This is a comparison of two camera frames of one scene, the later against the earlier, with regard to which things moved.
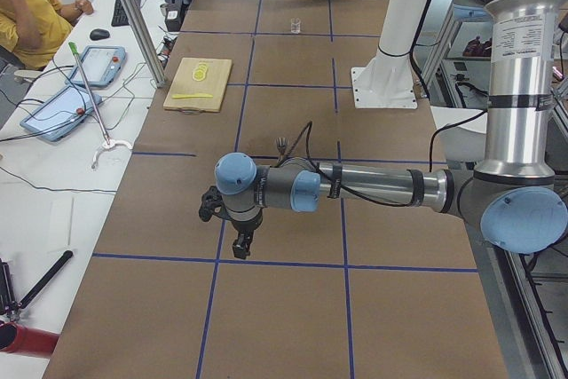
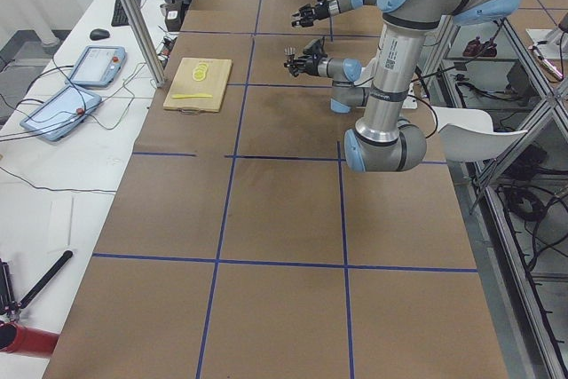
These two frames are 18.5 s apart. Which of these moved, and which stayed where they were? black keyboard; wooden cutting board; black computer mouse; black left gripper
Moved: black left gripper
Stayed: wooden cutting board; black computer mouse; black keyboard
